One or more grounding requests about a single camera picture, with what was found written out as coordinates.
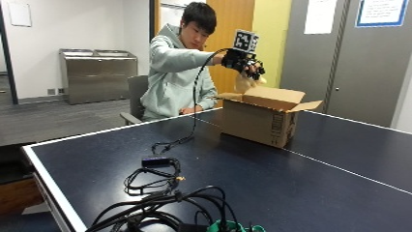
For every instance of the beige soft toy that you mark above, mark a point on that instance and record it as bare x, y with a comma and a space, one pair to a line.
247, 83

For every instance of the white marker cube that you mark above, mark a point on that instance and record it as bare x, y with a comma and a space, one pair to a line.
246, 41

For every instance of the wooden door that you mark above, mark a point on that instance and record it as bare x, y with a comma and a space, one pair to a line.
227, 42

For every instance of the brown cardboard box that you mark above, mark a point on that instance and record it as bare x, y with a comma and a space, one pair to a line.
266, 116

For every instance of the the person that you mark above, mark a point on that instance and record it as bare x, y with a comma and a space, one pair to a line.
176, 74

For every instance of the white paper sheet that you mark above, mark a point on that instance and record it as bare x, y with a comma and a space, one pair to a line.
320, 16

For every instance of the grey cabinet door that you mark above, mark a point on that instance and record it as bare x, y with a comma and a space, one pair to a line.
368, 64

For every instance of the grey office chair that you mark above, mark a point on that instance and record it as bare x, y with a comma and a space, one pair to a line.
135, 98

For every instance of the blue framed notice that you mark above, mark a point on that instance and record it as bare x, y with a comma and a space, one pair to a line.
382, 12

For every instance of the small black adapter box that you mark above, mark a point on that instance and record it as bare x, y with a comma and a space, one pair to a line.
155, 160

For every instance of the stainless steel waste bin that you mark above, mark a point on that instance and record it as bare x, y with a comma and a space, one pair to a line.
98, 75

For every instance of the green object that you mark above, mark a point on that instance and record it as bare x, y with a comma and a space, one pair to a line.
234, 227

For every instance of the white wall board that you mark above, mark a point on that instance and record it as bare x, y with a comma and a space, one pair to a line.
19, 13

